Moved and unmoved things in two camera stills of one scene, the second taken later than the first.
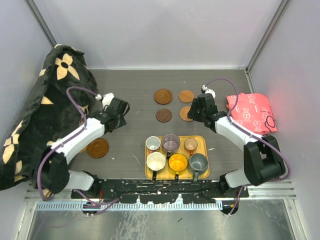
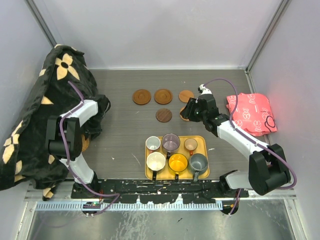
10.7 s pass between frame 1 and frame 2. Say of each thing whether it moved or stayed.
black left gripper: moved
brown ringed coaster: moved
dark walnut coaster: stayed
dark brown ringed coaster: stayed
